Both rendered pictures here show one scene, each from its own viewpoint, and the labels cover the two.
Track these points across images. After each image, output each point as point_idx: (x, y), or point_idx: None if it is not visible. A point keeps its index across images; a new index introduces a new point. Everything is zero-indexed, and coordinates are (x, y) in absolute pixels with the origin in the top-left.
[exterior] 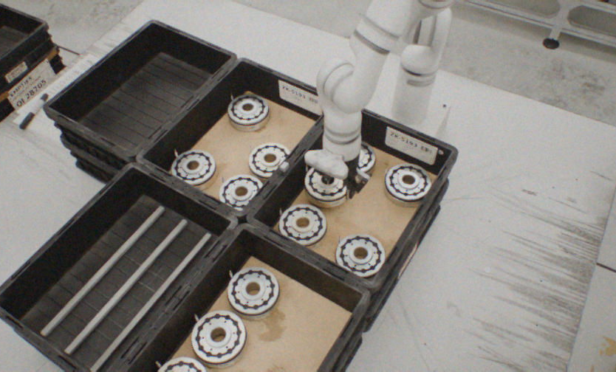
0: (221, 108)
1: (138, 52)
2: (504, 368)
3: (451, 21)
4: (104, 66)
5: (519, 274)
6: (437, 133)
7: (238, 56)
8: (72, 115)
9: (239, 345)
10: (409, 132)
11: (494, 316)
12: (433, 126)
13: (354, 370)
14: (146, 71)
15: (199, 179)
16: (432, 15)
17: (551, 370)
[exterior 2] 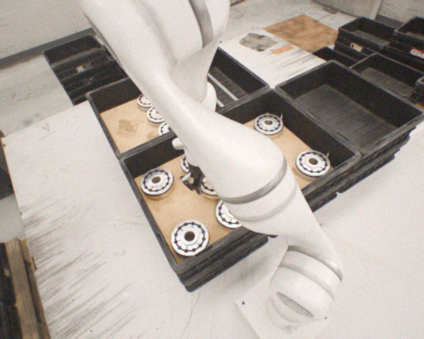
0: (322, 151)
1: (394, 111)
2: (71, 259)
3: (288, 297)
4: (371, 87)
5: (106, 317)
6: (253, 330)
7: None
8: (336, 82)
9: (149, 118)
10: (216, 241)
11: (97, 275)
12: (257, 323)
13: (129, 185)
14: (381, 124)
15: (256, 124)
16: (297, 265)
17: (48, 286)
